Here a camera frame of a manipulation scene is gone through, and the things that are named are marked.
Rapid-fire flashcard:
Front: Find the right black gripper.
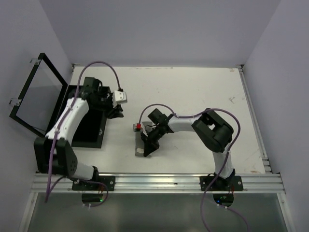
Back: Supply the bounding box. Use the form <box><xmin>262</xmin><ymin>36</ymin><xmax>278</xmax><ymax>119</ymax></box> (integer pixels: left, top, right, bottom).
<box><xmin>141</xmin><ymin>124</ymin><xmax>165</xmax><ymax>155</ymax></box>

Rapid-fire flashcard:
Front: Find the grey and cream sock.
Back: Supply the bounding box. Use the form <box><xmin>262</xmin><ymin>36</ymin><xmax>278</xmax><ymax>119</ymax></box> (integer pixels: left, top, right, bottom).
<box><xmin>135</xmin><ymin>121</ymin><xmax>154</xmax><ymax>157</ymax></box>

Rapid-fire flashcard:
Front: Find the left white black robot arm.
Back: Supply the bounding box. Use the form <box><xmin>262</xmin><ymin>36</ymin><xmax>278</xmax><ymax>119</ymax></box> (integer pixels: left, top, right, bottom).
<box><xmin>34</xmin><ymin>77</ymin><xmax>127</xmax><ymax>190</ymax></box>

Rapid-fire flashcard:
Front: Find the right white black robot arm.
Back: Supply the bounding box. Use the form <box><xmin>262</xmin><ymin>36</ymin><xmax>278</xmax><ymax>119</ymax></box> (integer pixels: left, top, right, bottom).
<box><xmin>136</xmin><ymin>109</ymin><xmax>235</xmax><ymax>191</ymax></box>

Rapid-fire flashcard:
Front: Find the black open storage case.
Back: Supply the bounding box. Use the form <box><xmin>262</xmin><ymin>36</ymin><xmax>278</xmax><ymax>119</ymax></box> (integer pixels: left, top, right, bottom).
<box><xmin>10</xmin><ymin>53</ymin><xmax>107</xmax><ymax>148</ymax></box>

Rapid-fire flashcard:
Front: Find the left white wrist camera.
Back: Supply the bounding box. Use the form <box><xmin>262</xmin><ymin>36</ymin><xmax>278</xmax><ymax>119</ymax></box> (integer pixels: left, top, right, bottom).
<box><xmin>112</xmin><ymin>90</ymin><xmax>127</xmax><ymax>107</ymax></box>

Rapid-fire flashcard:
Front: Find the aluminium front rail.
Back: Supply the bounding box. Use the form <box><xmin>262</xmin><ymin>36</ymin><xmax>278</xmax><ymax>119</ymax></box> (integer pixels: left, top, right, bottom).
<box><xmin>31</xmin><ymin>172</ymin><xmax>283</xmax><ymax>193</ymax></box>

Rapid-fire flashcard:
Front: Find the aluminium rail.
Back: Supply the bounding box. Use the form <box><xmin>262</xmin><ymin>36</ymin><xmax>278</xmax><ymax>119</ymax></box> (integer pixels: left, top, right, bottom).
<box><xmin>31</xmin><ymin>172</ymin><xmax>283</xmax><ymax>193</ymax></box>
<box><xmin>237</xmin><ymin>65</ymin><xmax>273</xmax><ymax>174</ymax></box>

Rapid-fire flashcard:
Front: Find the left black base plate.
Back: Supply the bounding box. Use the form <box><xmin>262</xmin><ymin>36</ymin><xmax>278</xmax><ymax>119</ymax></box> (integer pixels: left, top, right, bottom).
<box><xmin>72</xmin><ymin>175</ymin><xmax>115</xmax><ymax>191</ymax></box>

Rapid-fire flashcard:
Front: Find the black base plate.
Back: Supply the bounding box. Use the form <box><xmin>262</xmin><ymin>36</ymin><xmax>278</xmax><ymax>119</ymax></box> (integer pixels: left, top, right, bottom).
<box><xmin>72</xmin><ymin>175</ymin><xmax>115</xmax><ymax>191</ymax></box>
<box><xmin>199</xmin><ymin>175</ymin><xmax>244</xmax><ymax>191</ymax></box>

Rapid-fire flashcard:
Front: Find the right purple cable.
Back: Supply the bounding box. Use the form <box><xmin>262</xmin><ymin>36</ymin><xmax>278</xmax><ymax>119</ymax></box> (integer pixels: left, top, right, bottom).
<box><xmin>139</xmin><ymin>103</ymin><xmax>241</xmax><ymax>232</ymax></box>

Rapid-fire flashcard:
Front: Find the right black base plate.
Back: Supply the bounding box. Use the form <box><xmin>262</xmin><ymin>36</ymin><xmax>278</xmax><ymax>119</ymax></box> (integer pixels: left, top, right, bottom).
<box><xmin>199</xmin><ymin>175</ymin><xmax>244</xmax><ymax>191</ymax></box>

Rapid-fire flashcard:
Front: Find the aluminium right side rail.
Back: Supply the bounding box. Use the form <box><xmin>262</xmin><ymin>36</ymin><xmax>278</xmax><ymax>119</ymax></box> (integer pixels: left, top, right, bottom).
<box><xmin>237</xmin><ymin>65</ymin><xmax>273</xmax><ymax>174</ymax></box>

